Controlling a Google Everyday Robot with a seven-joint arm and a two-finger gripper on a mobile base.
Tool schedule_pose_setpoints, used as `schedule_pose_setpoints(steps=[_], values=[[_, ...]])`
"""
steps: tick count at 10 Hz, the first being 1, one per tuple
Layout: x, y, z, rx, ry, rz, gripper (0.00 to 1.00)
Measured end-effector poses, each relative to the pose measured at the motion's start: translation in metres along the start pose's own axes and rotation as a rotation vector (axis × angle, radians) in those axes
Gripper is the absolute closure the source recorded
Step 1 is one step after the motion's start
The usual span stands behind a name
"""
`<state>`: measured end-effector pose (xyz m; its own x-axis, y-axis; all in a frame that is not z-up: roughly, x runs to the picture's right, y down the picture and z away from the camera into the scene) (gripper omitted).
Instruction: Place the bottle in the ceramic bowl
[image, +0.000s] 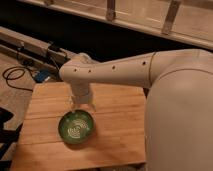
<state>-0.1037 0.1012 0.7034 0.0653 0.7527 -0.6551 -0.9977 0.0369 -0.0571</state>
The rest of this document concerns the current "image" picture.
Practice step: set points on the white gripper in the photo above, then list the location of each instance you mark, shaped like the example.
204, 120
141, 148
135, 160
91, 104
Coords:
81, 94

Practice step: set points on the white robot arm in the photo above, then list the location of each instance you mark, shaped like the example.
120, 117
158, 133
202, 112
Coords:
179, 106

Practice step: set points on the green ceramic bowl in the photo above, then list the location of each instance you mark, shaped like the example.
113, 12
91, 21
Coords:
76, 126

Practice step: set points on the blue box on floor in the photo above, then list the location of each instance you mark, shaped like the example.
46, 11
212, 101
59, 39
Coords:
41, 76

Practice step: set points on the wooden board table top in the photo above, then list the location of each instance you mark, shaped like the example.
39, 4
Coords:
118, 138

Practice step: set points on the black power adapter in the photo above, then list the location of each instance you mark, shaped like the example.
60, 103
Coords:
55, 48

